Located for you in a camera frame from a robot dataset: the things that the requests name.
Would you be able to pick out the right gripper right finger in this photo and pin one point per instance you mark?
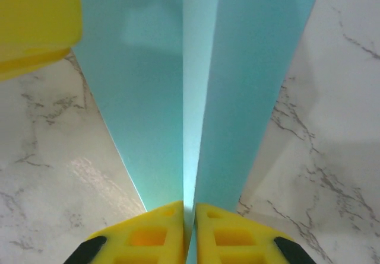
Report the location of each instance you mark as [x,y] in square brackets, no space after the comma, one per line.
[237,240]

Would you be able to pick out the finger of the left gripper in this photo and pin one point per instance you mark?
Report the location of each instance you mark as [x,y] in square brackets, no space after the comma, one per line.
[32,17]

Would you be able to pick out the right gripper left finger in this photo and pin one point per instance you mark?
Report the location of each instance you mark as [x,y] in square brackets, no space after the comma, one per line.
[142,240]

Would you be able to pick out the light blue paper sheet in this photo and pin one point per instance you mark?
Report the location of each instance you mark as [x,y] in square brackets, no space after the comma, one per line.
[148,98]

